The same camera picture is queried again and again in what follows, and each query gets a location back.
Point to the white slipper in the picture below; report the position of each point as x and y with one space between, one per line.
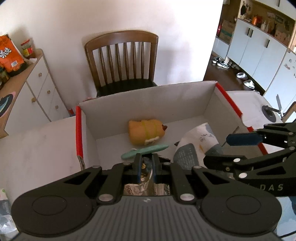
241 75
248 83

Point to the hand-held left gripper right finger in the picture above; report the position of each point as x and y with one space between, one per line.
154 171

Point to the small printed brown carton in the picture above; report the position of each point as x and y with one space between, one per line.
282 37

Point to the white grey printed pouch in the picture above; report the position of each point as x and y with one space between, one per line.
198 141

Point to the white upper wall cabinet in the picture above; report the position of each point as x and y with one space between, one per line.
277 4

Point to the white green packet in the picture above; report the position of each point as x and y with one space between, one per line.
2 193

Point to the red bottle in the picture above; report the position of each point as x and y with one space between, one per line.
71 111

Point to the wooden chair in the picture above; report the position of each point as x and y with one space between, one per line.
290 112
120 85

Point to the white crumpled tissue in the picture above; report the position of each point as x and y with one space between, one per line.
30 60

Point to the orange bottle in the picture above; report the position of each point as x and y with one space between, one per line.
254 20

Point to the white desktop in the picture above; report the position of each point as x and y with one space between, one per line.
34 143

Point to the black white sneaker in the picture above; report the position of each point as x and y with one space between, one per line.
215 60
223 64

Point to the white refrigerator with magnets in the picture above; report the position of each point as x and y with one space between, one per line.
284 76

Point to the orange snack bag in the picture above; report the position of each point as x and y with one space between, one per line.
9 55

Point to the grey plastic bag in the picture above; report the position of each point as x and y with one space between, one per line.
7 215

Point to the yellow hot dog plush toy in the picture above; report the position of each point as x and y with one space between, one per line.
145 131

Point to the small black item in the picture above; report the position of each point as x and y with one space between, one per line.
177 143

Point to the black wall decoration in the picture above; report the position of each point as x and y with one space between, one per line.
243 9

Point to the white lower wall cabinet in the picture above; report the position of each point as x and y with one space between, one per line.
254 48

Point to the red-lidded jar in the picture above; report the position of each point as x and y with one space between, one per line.
27 48

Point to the black phone stand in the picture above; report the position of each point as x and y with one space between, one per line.
269 113

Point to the white red-edged cardboard box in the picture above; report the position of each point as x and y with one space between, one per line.
150 104

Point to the teal plastic spoon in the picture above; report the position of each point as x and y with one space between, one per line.
148 150

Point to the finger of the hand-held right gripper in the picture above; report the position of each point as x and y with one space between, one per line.
222 162
242 139

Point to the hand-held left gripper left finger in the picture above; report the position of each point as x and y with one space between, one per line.
138 172

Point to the silver foil packet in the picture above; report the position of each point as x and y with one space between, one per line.
145 187

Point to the white wall cabinet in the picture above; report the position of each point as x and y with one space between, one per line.
254 48
277 4

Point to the round whale mouse pad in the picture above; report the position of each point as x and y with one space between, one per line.
5 104

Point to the dark glass jar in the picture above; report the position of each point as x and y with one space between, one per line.
4 76

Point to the white sideboard with wooden top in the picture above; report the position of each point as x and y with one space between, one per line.
44 92

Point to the red fire extinguisher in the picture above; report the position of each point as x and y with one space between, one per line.
219 29

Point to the brown cardboard carton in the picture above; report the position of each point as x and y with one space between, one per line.
226 31

